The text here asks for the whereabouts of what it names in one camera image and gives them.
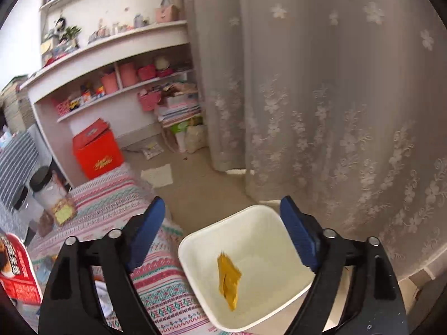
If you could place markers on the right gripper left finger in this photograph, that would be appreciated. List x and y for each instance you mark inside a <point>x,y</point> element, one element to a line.
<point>71,303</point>

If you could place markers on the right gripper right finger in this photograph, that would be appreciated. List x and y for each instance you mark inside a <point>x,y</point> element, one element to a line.
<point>374,304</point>

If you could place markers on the yellow wrapper trash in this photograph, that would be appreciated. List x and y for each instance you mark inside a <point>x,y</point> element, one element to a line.
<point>229,278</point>

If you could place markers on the white square trash bin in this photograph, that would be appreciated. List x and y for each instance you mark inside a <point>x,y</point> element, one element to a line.
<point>259,245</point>

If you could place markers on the red printed package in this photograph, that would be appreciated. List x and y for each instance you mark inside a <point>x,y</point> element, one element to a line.
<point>17,274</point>

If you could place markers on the clear jar with pistachios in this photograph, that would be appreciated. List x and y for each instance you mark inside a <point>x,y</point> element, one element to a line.
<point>52,195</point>

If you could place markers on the clear jar with brown nuts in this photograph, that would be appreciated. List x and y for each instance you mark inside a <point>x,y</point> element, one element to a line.
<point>23,200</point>

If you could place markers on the white paper on floor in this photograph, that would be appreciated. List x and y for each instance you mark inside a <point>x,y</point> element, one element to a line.
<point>158,177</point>

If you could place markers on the red gift box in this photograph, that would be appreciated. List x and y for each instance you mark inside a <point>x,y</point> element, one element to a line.
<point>96,150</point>

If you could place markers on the stack of books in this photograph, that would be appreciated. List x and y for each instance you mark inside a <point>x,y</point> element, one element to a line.
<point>16,106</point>

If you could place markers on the pink storage basket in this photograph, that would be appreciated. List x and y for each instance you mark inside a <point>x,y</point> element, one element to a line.
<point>149,100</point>

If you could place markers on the floral lace curtain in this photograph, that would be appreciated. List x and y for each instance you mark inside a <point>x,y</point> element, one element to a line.
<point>340,104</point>

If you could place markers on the white bookshelf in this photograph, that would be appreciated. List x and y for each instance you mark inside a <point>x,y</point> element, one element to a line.
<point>112,32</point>

